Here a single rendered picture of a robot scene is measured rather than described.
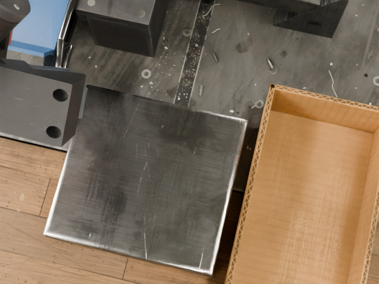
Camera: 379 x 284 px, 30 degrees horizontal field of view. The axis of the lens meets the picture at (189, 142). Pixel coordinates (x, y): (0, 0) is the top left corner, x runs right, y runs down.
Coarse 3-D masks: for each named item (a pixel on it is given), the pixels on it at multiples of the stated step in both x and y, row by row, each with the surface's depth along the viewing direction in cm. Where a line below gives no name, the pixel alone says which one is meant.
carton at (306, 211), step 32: (288, 96) 68; (320, 96) 67; (288, 128) 73; (320, 128) 73; (352, 128) 73; (256, 160) 65; (288, 160) 72; (320, 160) 72; (352, 160) 72; (256, 192) 71; (288, 192) 71; (320, 192) 71; (352, 192) 71; (256, 224) 70; (288, 224) 70; (320, 224) 70; (352, 224) 70; (256, 256) 69; (288, 256) 69; (320, 256) 69; (352, 256) 69
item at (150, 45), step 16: (160, 0) 71; (80, 16) 69; (160, 16) 73; (96, 32) 72; (112, 32) 71; (128, 32) 70; (144, 32) 69; (160, 32) 76; (128, 48) 74; (144, 48) 73
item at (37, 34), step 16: (32, 0) 68; (48, 0) 68; (64, 0) 68; (32, 16) 67; (48, 16) 67; (64, 16) 67; (16, 32) 67; (32, 32) 67; (48, 32) 67; (16, 48) 64; (32, 48) 64; (48, 48) 66
